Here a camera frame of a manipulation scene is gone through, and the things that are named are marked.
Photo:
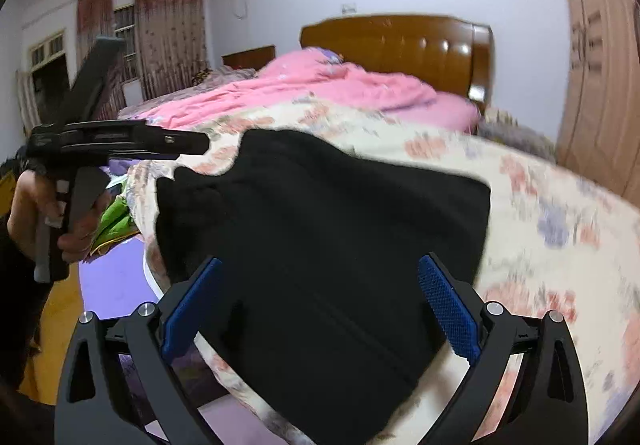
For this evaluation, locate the dark doorway with transom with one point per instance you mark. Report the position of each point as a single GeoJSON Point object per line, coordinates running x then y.
{"type": "Point", "coordinates": [47, 65]}

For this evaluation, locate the narrow patterned curtain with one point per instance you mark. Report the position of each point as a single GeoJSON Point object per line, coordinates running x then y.
{"type": "Point", "coordinates": [94, 20]}

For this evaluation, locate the person's left forearm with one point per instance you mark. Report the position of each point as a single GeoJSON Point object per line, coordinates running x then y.
{"type": "Point", "coordinates": [17, 315]}

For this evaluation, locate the wall outlet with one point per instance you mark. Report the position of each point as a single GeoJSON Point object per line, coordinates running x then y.
{"type": "Point", "coordinates": [349, 9]}

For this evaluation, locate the person's left hand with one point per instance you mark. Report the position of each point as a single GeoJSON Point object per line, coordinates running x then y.
{"type": "Point", "coordinates": [25, 215]}

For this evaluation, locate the black pants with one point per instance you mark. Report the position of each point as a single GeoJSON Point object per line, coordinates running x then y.
{"type": "Point", "coordinates": [325, 225]}

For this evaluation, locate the green cloth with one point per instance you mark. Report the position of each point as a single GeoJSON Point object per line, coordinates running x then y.
{"type": "Point", "coordinates": [112, 225]}

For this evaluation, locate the purple sheet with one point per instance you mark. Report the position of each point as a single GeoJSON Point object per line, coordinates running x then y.
{"type": "Point", "coordinates": [115, 275]}

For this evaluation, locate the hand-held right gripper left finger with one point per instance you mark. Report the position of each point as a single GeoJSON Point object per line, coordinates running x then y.
{"type": "Point", "coordinates": [192, 310]}

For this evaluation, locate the wooden wardrobe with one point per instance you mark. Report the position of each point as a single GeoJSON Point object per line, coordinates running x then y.
{"type": "Point", "coordinates": [600, 75]}

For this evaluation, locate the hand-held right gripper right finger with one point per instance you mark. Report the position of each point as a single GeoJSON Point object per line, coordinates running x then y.
{"type": "Point", "coordinates": [447, 310]}

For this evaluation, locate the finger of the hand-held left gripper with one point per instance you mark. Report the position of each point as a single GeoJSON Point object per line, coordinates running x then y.
{"type": "Point", "coordinates": [180, 142]}

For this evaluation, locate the grey patterned nightstand cloth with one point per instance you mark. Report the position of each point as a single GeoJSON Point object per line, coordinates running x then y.
{"type": "Point", "coordinates": [520, 137]}

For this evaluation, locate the wide patterned curtain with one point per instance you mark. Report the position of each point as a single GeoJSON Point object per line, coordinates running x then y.
{"type": "Point", "coordinates": [172, 35]}

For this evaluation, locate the floral bed sheet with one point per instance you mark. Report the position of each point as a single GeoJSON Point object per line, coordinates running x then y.
{"type": "Point", "coordinates": [550, 275]}

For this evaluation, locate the pink quilt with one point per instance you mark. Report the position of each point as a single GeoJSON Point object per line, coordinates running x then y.
{"type": "Point", "coordinates": [325, 90]}

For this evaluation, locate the small wooden headboard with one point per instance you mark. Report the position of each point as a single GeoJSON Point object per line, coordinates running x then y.
{"type": "Point", "coordinates": [250, 57]}

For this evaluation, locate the wooden bed headboard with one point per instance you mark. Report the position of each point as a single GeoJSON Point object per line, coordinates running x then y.
{"type": "Point", "coordinates": [400, 45]}

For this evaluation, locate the barred window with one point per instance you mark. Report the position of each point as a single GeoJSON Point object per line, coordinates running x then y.
{"type": "Point", "coordinates": [125, 40]}

